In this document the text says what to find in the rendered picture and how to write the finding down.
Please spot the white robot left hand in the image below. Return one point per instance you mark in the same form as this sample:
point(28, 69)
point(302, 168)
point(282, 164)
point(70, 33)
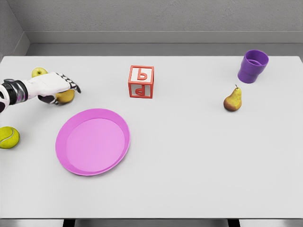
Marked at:
point(50, 82)

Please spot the yellow lemon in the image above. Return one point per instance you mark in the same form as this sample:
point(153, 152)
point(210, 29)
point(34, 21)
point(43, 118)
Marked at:
point(66, 96)

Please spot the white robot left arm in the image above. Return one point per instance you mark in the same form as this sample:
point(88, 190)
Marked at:
point(14, 92)

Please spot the pink round plate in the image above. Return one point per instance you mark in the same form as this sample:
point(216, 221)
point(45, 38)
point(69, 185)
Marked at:
point(93, 142)

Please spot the yellow-green apple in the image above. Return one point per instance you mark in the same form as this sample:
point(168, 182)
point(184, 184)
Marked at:
point(38, 71)

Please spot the yellow tennis ball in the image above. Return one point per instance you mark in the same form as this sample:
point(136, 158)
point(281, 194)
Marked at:
point(8, 137)

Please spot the red letter block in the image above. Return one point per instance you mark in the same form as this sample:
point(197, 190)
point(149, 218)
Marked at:
point(141, 82)

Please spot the yellow-brown pear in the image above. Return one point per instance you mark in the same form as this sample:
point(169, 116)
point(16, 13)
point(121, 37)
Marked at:
point(233, 101)

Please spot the purple cup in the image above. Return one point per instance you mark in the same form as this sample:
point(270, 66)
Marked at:
point(252, 67)

